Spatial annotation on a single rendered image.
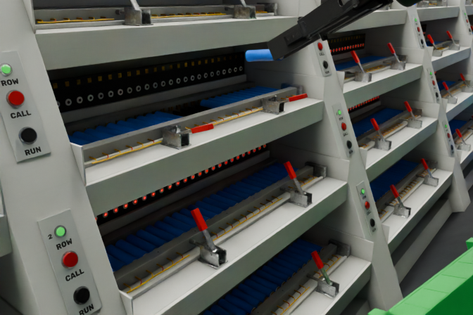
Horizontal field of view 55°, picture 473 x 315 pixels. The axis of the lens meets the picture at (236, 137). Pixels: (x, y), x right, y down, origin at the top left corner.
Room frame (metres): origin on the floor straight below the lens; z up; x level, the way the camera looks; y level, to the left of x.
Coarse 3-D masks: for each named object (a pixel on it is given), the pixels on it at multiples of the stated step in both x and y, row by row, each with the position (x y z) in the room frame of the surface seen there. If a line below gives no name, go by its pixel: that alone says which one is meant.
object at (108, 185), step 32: (160, 96) 0.88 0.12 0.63; (320, 96) 1.00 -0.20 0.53; (224, 128) 0.78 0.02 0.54; (256, 128) 0.81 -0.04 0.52; (288, 128) 0.90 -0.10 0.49; (128, 160) 0.63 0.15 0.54; (160, 160) 0.64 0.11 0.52; (192, 160) 0.69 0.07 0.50; (224, 160) 0.75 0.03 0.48; (96, 192) 0.56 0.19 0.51; (128, 192) 0.60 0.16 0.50
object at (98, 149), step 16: (256, 96) 0.92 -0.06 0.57; (272, 96) 0.94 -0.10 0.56; (288, 96) 0.98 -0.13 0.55; (208, 112) 0.79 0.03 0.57; (224, 112) 0.82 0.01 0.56; (240, 112) 0.86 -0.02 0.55; (144, 128) 0.70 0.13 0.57; (160, 128) 0.70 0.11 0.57; (96, 144) 0.62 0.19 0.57; (112, 144) 0.64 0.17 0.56; (128, 144) 0.66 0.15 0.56
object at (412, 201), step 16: (400, 160) 1.59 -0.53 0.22; (416, 160) 1.59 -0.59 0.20; (432, 160) 1.55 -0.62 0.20; (448, 160) 1.52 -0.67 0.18; (384, 176) 1.43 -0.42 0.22; (400, 176) 1.43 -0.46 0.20; (416, 176) 1.45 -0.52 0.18; (432, 176) 1.42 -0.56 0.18; (448, 176) 1.48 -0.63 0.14; (384, 192) 1.32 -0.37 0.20; (400, 192) 1.34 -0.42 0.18; (416, 192) 1.36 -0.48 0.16; (432, 192) 1.36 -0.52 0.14; (384, 208) 1.25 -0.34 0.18; (400, 208) 1.21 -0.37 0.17; (416, 208) 1.26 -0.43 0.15; (384, 224) 1.06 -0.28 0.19; (400, 224) 1.17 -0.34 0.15; (416, 224) 1.25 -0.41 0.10; (400, 240) 1.15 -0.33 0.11
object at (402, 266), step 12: (444, 204) 1.51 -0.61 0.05; (432, 216) 1.43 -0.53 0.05; (444, 216) 1.49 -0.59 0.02; (420, 228) 1.36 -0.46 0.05; (432, 228) 1.39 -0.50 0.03; (408, 240) 1.29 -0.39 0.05; (420, 240) 1.31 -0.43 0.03; (396, 252) 1.24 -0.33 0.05; (408, 252) 1.23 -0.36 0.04; (420, 252) 1.29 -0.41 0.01; (396, 264) 1.17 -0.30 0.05; (408, 264) 1.22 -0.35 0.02; (360, 300) 1.03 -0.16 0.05; (348, 312) 0.99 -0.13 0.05; (360, 312) 0.99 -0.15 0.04
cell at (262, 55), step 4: (248, 52) 0.73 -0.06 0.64; (252, 52) 0.73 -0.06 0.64; (256, 52) 0.72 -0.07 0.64; (260, 52) 0.71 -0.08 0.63; (264, 52) 0.71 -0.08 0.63; (268, 52) 0.70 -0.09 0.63; (248, 56) 0.73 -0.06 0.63; (252, 56) 0.72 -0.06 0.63; (256, 56) 0.72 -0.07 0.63; (260, 56) 0.71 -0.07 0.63; (264, 56) 0.71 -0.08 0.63; (268, 56) 0.70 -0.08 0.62; (248, 60) 0.74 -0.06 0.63; (252, 60) 0.73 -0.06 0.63; (256, 60) 0.73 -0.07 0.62; (260, 60) 0.72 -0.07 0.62; (264, 60) 0.72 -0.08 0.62; (268, 60) 0.71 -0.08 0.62
